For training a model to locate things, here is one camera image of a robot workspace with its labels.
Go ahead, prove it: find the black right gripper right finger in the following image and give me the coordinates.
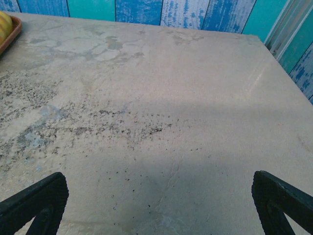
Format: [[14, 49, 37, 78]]
[[251, 170, 313, 235]]

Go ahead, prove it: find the aluminium frame rail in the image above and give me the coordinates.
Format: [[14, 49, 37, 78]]
[[264, 0, 313, 61]]

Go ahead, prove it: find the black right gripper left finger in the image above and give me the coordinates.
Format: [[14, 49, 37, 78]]
[[0, 171, 69, 235]]

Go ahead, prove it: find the brown wooden tray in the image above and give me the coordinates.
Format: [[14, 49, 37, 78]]
[[0, 16, 23, 57]]

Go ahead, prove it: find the yellow striped fake bread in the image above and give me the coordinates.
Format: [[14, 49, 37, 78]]
[[0, 11, 13, 46]]

